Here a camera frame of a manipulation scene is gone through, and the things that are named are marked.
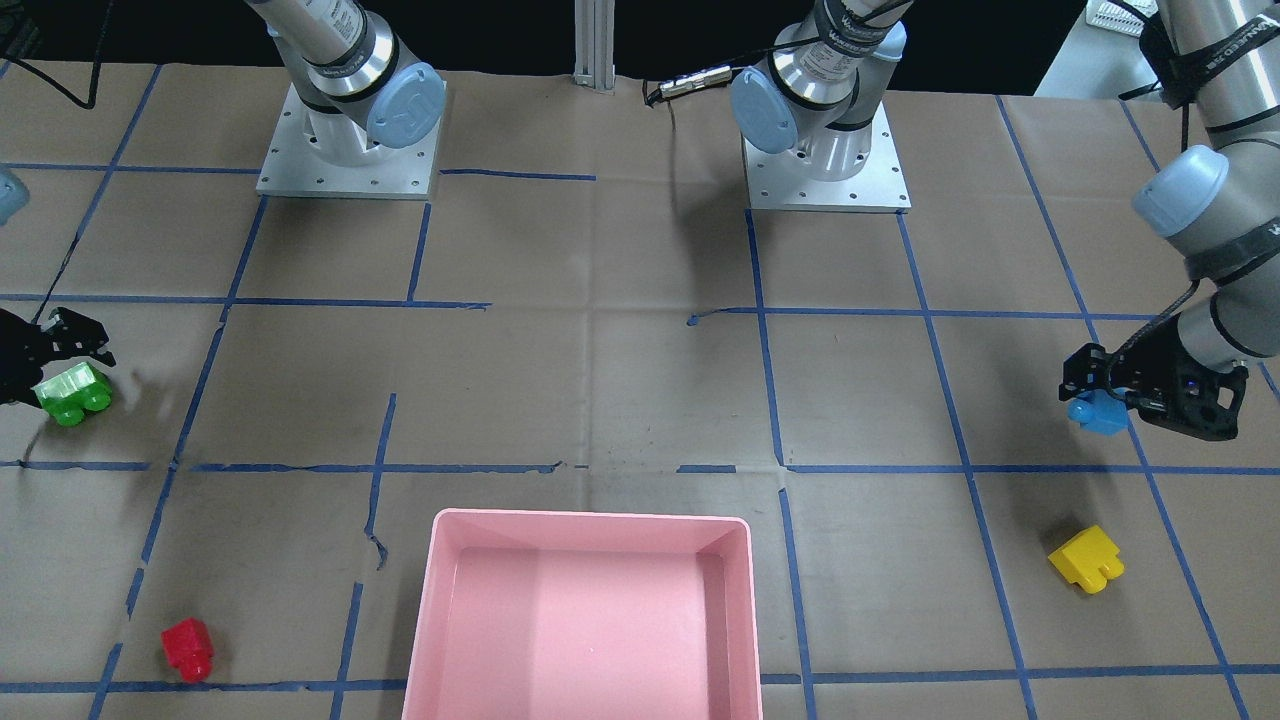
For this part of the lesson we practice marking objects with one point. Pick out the green toy block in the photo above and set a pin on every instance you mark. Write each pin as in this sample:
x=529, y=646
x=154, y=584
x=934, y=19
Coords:
x=70, y=396

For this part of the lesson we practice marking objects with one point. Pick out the white keyboard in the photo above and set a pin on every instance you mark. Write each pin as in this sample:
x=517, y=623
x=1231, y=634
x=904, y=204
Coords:
x=1129, y=18

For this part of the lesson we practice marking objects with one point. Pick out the brown paper table cover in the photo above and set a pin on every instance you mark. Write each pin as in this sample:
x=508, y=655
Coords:
x=587, y=315

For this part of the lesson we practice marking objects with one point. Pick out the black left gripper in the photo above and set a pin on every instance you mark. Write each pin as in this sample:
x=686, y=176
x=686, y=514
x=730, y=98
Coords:
x=1141, y=368

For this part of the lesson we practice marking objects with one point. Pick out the red toy block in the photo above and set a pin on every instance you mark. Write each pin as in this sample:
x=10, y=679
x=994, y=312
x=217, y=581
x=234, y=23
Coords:
x=188, y=648

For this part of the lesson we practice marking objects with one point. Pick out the blue toy block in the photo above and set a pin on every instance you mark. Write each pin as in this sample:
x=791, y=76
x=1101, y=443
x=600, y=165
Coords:
x=1099, y=413

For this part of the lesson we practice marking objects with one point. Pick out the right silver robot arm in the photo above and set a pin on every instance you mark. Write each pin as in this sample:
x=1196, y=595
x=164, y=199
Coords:
x=360, y=121

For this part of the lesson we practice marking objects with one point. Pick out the aluminium frame post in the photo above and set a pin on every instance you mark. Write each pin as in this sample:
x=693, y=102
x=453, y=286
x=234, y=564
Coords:
x=594, y=32

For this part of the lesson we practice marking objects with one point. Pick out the yellow toy block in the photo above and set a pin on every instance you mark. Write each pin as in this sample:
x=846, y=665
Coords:
x=1090, y=560

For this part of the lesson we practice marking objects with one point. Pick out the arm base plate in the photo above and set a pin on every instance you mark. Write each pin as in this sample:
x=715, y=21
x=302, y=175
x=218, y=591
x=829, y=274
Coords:
x=315, y=155
x=856, y=172

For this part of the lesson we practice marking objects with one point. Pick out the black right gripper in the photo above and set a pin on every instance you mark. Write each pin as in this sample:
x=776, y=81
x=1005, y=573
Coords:
x=14, y=358

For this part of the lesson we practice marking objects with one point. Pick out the pink plastic box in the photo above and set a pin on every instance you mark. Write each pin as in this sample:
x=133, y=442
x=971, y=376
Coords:
x=585, y=615

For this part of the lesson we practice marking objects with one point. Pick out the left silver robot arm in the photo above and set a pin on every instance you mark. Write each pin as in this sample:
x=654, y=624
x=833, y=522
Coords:
x=814, y=92

